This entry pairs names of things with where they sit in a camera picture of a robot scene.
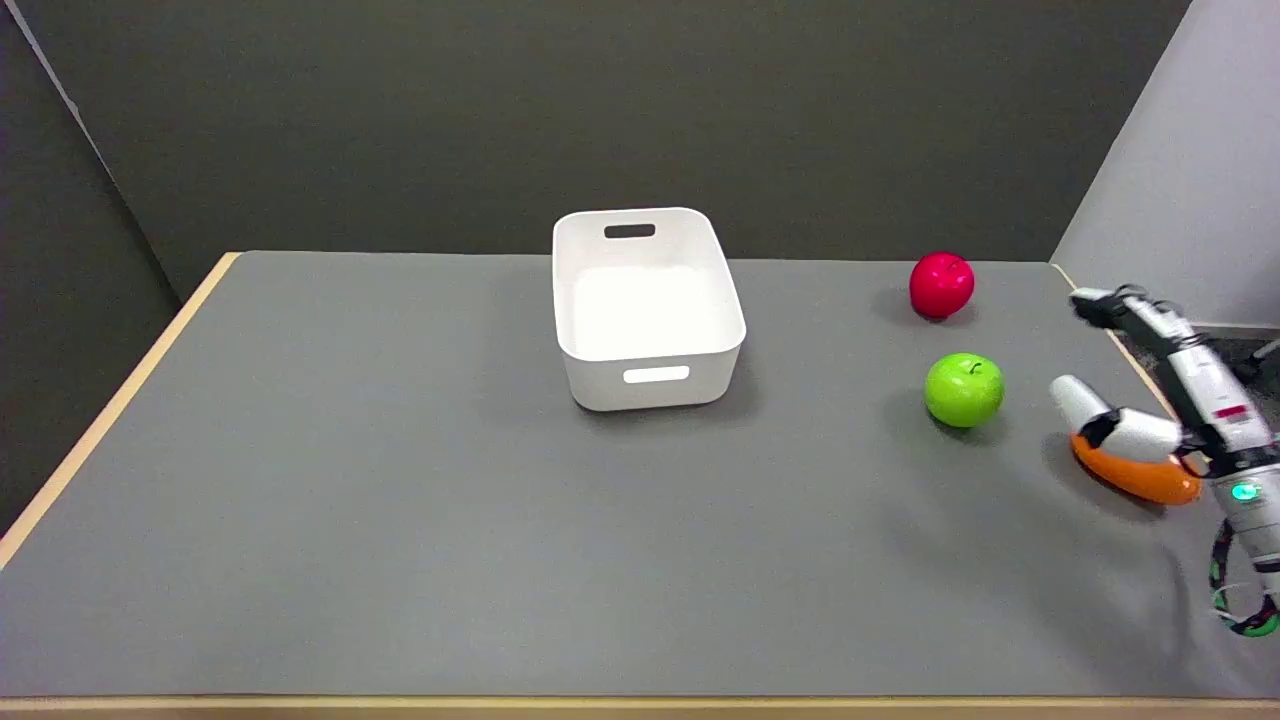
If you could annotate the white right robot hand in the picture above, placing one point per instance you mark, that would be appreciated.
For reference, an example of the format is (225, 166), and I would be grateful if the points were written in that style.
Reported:
(1200, 395)

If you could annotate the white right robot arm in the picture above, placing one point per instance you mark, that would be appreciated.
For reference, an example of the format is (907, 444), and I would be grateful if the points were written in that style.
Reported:
(1255, 520)

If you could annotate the green apple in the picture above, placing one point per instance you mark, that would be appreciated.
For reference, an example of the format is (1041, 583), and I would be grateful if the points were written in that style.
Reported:
(964, 390)

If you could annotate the red apple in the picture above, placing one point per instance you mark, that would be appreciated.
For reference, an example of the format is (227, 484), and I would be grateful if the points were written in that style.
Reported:
(941, 285)

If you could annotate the orange carrot-shaped toy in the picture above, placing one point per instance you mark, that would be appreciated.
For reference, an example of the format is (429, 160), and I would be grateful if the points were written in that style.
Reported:
(1135, 474)

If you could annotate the white plastic storage bin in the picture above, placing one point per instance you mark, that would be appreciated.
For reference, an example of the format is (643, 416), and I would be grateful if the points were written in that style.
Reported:
(647, 309)

